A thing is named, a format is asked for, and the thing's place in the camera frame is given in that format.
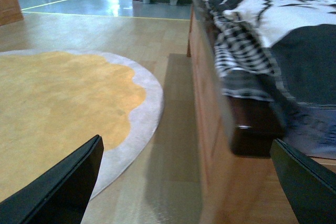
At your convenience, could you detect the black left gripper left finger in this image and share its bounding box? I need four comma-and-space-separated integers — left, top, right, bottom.
1, 135, 104, 223

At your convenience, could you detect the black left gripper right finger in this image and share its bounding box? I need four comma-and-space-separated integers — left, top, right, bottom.
270, 139, 335, 223

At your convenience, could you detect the yellow and white round rug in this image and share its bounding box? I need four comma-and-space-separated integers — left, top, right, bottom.
1, 50, 164, 200

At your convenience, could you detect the black and white patterned blanket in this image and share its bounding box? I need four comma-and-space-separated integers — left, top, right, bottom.
203, 0, 335, 159

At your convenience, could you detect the wooden cabinet at left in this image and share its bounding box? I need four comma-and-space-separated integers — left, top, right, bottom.
1, 0, 24, 26

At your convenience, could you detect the wooden bed frame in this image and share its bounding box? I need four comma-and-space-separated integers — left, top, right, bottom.
189, 0, 335, 223

